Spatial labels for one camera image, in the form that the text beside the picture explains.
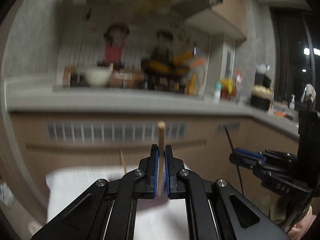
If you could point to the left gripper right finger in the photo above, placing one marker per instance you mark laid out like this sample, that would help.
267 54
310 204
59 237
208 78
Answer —
174 187

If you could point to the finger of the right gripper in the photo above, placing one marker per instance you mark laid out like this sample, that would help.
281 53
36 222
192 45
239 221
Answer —
249 154
246 162

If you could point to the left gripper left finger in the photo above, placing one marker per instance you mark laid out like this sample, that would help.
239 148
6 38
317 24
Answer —
152 172

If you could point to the wooden chopstick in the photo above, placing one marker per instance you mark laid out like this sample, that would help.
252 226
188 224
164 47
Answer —
161 145
122 161

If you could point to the dark metal spoon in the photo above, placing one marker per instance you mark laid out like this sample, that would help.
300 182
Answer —
235 160

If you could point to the person's hand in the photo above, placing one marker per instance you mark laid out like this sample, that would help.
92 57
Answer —
295 221

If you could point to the purple plastic utensil holder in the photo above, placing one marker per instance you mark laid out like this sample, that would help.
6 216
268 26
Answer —
131 190

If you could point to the small grey side grille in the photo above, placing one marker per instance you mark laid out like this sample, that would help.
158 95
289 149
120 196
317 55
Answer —
230 126

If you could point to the white bottle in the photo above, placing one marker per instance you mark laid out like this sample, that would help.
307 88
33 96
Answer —
217 92

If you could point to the black container on counter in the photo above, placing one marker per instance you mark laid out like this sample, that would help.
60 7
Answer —
261 97

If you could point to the grey ventilation grille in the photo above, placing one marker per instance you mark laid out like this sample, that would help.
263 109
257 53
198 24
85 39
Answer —
91 132

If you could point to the black pot on stove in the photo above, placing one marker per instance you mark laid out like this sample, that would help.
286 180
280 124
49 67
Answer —
163 62

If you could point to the white ceramic bowl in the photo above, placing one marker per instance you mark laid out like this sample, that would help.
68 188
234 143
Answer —
98 76

